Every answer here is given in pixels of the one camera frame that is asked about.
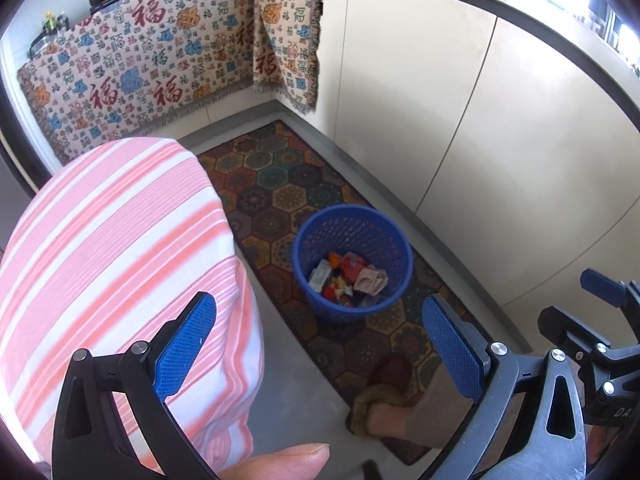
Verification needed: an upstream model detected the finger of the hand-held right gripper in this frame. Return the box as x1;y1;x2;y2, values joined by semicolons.
580;268;640;313
537;305;628;361

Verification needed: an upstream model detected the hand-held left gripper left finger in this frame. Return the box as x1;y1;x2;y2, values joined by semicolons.
51;291;218;480

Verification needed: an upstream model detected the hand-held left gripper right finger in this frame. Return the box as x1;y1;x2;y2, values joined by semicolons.
421;293;588;480

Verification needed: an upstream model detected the beige paper bag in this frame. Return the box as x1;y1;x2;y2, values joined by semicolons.
354;266;389;297

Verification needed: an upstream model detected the red plastic bag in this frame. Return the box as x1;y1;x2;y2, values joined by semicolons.
347;255;376;281

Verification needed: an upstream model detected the white green milk carton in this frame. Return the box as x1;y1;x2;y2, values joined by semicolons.
307;259;335;293

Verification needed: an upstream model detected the blue plastic basket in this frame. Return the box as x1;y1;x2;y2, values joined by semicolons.
291;205;414;324

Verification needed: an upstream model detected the person's left hand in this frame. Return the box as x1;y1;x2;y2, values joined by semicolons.
232;442;331;480

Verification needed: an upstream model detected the brown slipper foot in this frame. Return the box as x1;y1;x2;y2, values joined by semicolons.
370;360;476;448

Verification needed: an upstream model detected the brown furry slipper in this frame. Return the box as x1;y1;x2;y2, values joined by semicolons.
346;352;416;436

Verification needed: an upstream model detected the pink striped tablecloth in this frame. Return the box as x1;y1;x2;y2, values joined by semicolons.
0;136;266;480

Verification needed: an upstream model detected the patterned floor mat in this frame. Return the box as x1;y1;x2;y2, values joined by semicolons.
196;120;493;466

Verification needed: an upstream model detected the cream kitchen cabinet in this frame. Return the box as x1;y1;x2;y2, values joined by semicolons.
272;0;640;356

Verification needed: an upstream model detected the window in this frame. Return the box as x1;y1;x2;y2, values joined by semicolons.
590;0;640;76

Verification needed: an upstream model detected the large printed blanket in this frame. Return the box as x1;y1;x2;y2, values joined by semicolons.
16;0;273;166

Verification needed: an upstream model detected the small printed blanket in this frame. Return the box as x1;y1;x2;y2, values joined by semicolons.
251;0;322;113

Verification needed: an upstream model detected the black wire rack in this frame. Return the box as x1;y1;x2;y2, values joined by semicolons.
27;30;61;58

